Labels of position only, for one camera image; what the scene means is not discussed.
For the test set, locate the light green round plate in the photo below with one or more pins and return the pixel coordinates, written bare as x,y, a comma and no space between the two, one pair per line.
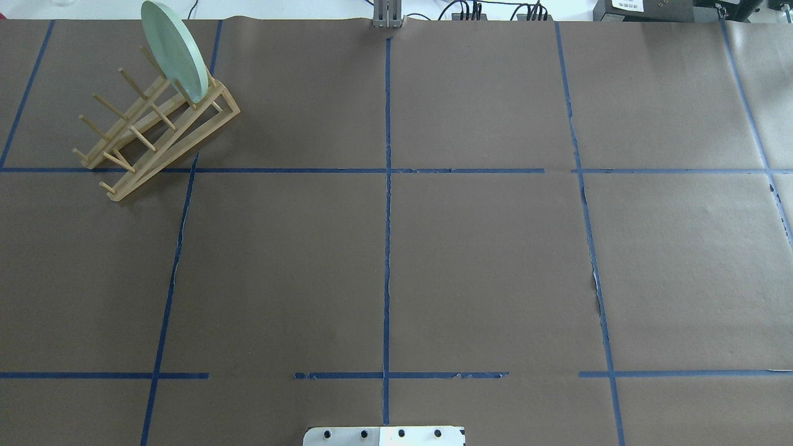
175,49

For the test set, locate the brown paper table cover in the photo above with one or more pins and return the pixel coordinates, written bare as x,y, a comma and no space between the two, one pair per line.
552,234

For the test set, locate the black power strip left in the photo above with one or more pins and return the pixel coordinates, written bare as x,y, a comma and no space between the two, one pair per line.
470,11

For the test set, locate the black power strip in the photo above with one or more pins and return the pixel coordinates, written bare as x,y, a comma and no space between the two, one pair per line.
531,12
470,11

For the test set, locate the black power strip right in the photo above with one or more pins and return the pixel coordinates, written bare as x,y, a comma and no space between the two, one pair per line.
531,12

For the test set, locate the wooden dish rack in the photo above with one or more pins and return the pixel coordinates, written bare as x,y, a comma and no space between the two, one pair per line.
161,126

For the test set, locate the black box with label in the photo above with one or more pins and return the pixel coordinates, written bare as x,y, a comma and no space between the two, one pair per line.
643,11

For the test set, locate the grey metal frame post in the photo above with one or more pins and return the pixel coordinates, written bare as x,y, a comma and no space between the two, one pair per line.
387,13

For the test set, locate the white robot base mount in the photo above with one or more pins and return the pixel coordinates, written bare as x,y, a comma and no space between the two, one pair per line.
386,435

